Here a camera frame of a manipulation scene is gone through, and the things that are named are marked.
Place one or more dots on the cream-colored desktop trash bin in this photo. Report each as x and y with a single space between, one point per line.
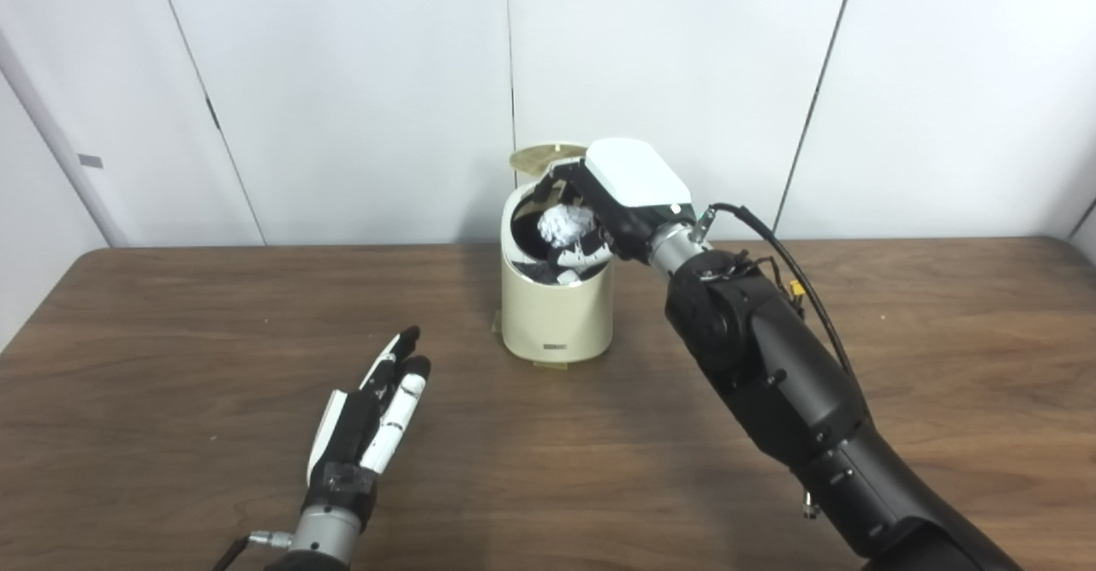
556 318

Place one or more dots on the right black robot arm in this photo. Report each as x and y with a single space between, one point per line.
779 383

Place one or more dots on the white paper ball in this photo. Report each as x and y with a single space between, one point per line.
565 224

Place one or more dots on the round cream bin lid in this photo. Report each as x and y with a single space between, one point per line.
539 160

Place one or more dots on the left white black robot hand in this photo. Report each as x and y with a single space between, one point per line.
398 408

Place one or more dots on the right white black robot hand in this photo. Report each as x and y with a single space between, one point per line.
638 177

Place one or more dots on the black bin liner bag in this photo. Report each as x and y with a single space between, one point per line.
524 241

